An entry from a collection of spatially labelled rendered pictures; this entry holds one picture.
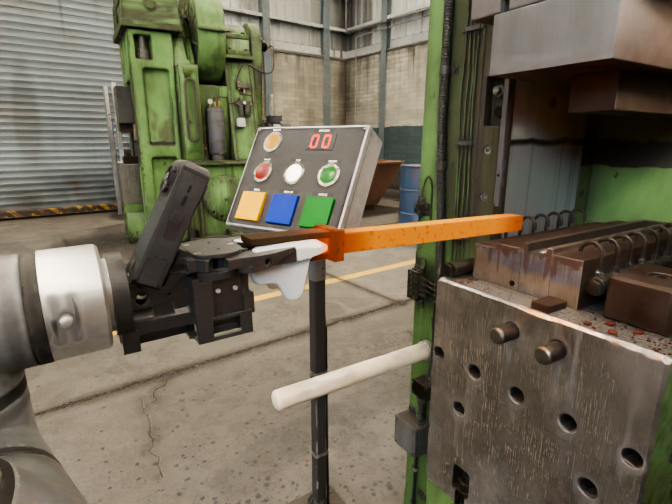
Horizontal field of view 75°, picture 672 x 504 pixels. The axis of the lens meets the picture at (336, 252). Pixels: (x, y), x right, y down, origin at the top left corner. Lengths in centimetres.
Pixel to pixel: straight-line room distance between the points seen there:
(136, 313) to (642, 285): 62
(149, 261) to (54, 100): 797
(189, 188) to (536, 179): 84
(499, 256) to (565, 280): 12
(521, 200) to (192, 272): 80
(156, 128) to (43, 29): 350
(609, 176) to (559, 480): 73
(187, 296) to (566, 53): 61
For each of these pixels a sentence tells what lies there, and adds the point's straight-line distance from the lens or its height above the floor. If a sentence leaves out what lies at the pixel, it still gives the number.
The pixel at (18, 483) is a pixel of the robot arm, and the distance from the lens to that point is 32.
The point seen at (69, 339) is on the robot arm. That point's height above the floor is 102.
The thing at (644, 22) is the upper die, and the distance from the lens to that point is 80.
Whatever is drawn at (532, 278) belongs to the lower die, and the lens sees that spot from 79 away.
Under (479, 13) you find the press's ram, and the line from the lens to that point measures 87.
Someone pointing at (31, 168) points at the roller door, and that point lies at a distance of 830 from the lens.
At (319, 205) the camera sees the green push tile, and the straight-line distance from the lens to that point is 98.
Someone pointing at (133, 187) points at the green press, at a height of 65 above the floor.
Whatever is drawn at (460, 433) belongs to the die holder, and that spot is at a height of 63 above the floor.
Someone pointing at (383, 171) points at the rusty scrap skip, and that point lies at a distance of 739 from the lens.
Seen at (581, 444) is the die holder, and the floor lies 74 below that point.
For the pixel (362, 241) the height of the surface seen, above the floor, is 105.
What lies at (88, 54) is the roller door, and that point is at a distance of 850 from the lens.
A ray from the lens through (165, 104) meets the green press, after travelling 541.
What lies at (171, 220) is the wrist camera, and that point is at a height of 110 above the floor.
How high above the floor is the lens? 116
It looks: 14 degrees down
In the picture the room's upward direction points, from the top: straight up
